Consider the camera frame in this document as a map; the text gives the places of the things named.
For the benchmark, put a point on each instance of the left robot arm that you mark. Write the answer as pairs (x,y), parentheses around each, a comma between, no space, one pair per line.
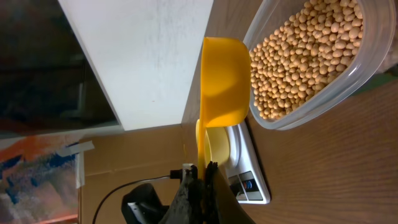
(142,205)

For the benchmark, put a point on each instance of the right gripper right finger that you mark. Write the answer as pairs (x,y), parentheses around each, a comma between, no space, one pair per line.
(221,206)

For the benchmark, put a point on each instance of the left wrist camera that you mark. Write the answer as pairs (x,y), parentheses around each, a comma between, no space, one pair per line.
(186,170)

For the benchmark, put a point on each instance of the dark monitor screen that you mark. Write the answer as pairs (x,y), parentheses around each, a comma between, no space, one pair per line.
(47,83)

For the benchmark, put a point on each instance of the clear plastic container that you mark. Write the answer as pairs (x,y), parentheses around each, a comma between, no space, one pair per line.
(380,17)

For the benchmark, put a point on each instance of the white digital kitchen scale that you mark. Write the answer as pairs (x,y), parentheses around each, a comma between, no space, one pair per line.
(243,170)

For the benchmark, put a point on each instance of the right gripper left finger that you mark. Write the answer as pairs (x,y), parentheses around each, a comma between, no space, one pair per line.
(186,206)

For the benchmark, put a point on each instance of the pale yellow bowl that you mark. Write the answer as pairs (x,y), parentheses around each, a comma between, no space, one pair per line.
(217,148)

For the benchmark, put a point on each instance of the cardboard box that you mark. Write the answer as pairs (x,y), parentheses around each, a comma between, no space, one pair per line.
(118,162)

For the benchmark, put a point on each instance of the soybeans pile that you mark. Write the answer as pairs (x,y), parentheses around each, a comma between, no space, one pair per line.
(304,55)

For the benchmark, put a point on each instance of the white board panel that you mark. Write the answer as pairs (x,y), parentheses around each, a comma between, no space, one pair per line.
(143,53)

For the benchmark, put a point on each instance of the yellow measuring scoop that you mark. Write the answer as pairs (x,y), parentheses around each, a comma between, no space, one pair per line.
(225,74)

